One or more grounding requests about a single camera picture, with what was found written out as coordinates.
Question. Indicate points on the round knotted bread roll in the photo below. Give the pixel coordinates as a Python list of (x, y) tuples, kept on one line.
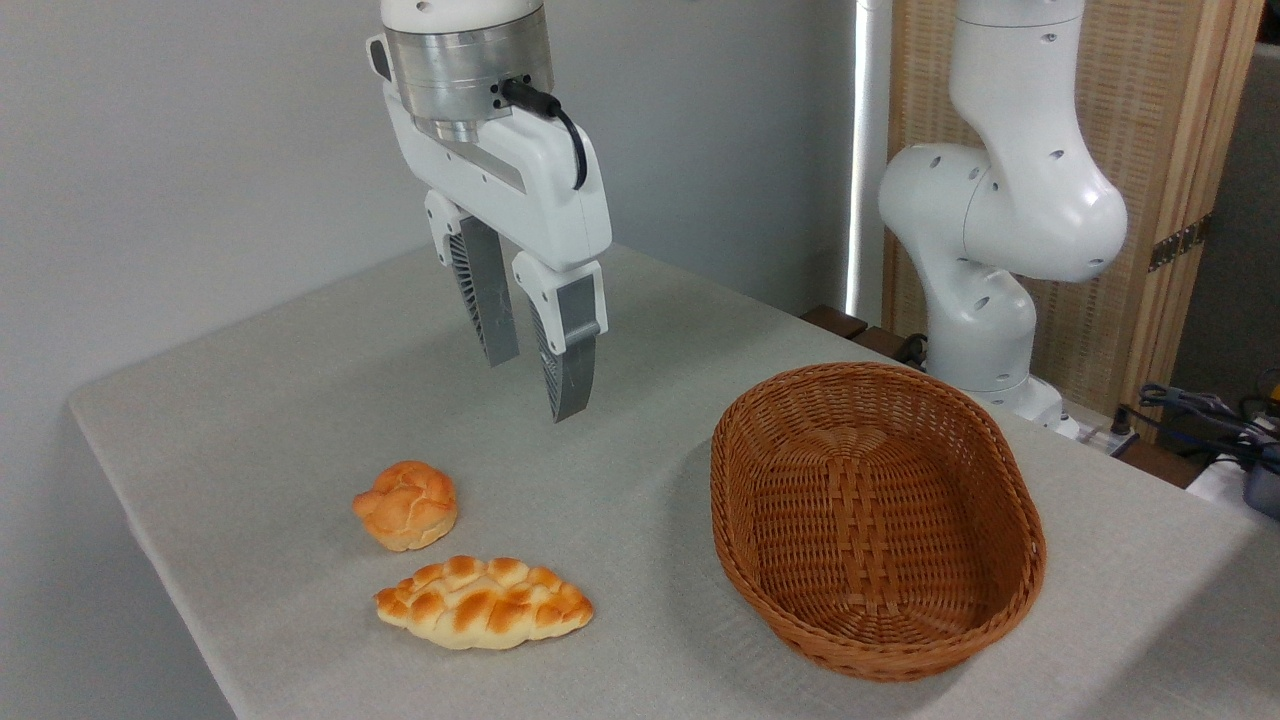
[(408, 505)]

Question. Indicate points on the brown wicker oval basket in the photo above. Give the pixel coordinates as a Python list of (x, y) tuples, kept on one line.
[(860, 470)]

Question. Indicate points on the long braided bread loaf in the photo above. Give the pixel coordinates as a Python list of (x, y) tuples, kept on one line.
[(480, 600)]

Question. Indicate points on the grey tablecloth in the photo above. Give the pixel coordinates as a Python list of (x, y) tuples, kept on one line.
[(650, 450)]

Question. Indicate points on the dark brown wooden block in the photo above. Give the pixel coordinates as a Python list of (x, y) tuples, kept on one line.
[(833, 320), (882, 342)]

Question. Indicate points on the grey plastic device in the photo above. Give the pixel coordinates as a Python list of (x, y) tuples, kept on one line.
[(1264, 485)]

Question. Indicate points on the white power strip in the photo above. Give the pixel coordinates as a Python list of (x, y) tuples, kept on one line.
[(1105, 438)]

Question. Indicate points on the white vertical pole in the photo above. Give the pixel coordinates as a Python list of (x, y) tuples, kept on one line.
[(868, 150)]

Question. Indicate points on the dark metal screen hinge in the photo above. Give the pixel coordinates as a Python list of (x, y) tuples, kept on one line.
[(1180, 243)]

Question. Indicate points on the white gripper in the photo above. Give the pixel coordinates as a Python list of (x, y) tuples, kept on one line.
[(525, 180)]

